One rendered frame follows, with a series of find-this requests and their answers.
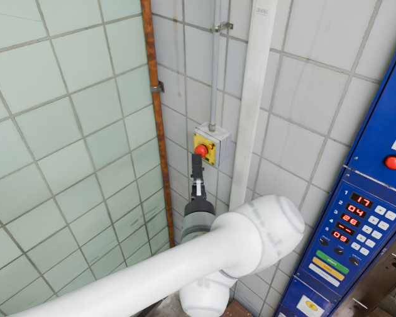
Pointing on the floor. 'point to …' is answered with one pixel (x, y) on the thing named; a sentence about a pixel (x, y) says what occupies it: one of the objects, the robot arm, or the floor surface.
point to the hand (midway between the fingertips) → (197, 163)
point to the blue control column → (371, 164)
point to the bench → (236, 311)
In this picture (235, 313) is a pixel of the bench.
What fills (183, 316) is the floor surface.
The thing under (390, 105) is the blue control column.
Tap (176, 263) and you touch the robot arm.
